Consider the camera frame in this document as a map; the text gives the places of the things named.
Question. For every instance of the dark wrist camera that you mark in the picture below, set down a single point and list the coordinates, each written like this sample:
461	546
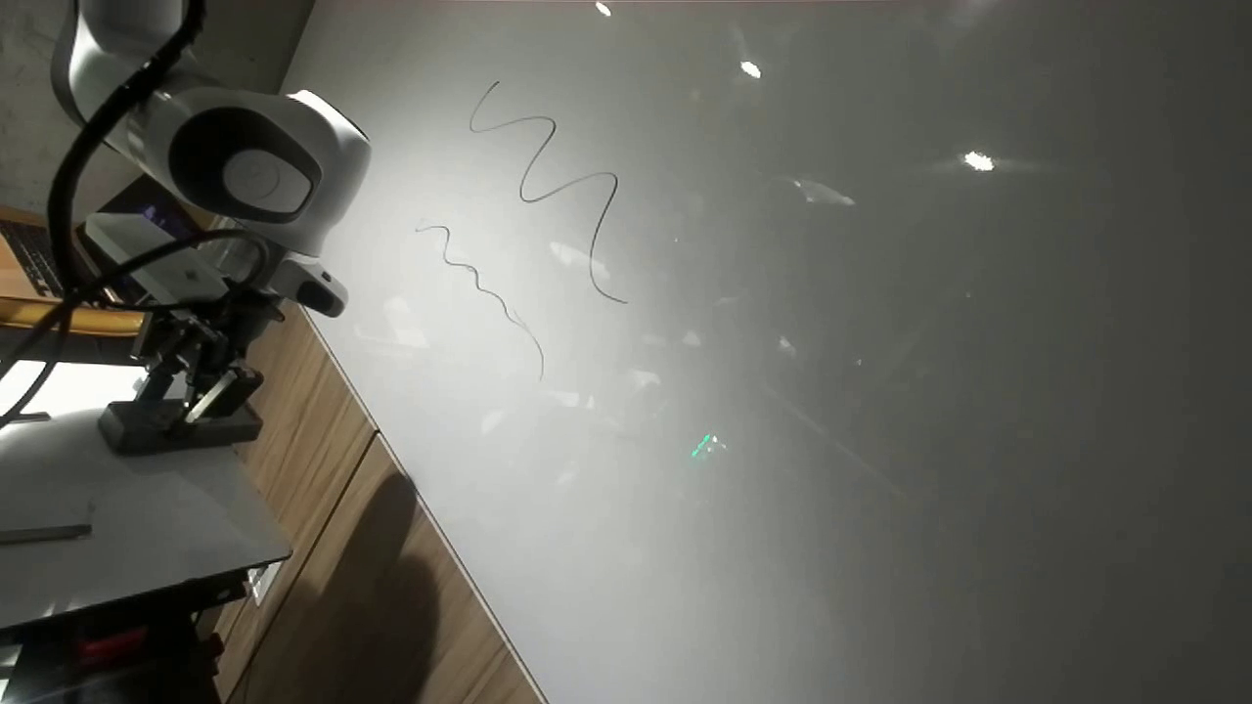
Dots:
315	291

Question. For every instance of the yellow wooden chair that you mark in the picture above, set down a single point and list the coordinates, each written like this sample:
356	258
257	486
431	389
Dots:
51	315

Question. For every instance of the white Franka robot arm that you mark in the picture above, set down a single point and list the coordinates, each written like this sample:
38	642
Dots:
248	157

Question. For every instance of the red clamp under shelf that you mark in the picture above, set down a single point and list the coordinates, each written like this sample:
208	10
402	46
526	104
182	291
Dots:
110	646

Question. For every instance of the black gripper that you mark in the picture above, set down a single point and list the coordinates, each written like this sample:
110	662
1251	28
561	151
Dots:
208	334

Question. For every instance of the black shelf stand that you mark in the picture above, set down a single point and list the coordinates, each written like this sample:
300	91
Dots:
119	667

